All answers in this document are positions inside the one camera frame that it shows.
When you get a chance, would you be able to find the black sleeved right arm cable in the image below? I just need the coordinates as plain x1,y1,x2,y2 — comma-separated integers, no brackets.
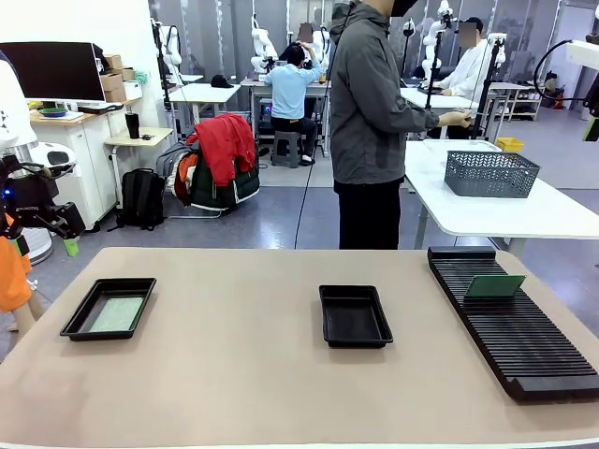
533,39,591,102

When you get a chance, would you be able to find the small white table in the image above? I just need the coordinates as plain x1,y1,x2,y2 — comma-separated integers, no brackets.
168,82,242,137

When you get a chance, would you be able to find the stack of cardboard boxes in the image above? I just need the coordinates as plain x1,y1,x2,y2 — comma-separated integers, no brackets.
99,54,137,104

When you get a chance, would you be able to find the person's right hand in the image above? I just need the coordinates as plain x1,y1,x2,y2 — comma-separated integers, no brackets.
438,109,474,128

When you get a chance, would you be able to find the green circuit board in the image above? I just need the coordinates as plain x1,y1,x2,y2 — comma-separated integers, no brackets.
463,273,528,299
88,297,145,334

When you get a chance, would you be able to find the person in white coat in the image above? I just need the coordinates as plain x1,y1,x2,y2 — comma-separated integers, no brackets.
428,17,497,140

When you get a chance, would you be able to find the person in grey jacket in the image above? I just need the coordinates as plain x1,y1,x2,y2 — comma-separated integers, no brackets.
329,0,474,251

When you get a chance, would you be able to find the grey plastic mesh basket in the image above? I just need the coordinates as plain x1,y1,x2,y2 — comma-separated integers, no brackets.
443,150,542,199

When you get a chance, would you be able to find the person in orange shorts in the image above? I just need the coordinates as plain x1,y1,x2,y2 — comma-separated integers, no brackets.
0,212,43,334

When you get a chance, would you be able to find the black slotted board rack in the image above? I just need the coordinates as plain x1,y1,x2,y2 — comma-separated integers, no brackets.
427,245,599,402

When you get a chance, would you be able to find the black computer monitor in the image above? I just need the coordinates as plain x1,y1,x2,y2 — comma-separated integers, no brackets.
0,41,107,104

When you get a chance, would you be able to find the white perforated cylinder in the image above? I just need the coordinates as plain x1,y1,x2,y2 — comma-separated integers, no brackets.
18,224,53,266

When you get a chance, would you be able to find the seated person in blue shirt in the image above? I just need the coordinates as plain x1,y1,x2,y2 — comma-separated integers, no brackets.
264,41,324,167

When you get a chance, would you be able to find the grey plastic stool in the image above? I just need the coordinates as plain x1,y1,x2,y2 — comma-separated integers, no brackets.
270,131,303,169

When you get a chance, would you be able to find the large white table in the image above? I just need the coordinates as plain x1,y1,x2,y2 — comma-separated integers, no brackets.
404,138,599,256

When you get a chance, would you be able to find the small wooden side table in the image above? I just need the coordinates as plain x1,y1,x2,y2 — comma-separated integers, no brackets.
103,126,174,170

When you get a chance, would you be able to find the dark jacket with white trim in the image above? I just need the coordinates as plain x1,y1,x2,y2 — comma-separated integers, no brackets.
172,149,261,211

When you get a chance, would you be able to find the red jacket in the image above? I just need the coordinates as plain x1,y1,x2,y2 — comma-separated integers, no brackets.
186,114,257,187

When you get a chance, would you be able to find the grey metal desk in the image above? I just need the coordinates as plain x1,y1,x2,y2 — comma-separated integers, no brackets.
241,77,333,141

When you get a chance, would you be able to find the black camera tripod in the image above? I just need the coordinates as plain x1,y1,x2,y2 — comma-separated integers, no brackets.
470,35,509,140

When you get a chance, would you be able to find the black backpack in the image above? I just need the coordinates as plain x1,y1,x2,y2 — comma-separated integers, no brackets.
114,167,168,232

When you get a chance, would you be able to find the wooden storage shelf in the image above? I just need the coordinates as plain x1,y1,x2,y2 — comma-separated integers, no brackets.
507,82,547,122

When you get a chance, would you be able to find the white cabinet with wooden top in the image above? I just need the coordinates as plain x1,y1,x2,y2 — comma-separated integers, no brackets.
30,109,125,231

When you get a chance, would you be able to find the grey-sleeved right forearm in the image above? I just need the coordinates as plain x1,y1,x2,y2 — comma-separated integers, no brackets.
397,109,444,138

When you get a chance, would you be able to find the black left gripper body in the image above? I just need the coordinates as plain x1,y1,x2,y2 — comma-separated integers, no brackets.
0,156,62,233

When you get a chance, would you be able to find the black ESD tray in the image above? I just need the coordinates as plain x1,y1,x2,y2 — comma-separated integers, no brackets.
59,277,158,342
318,284,395,349

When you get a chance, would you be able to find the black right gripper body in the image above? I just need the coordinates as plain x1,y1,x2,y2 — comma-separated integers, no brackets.
587,72,599,118

